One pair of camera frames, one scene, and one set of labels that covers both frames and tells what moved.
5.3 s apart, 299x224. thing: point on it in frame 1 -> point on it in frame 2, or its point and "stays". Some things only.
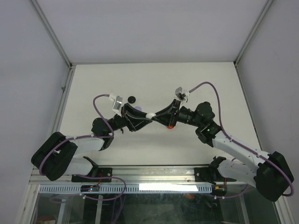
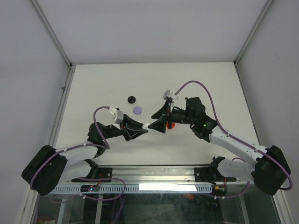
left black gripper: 132,124 -> 132,124
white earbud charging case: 149,115 -> 145,126
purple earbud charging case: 138,108 stays
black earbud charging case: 131,99 stays
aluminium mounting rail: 148,175 stays
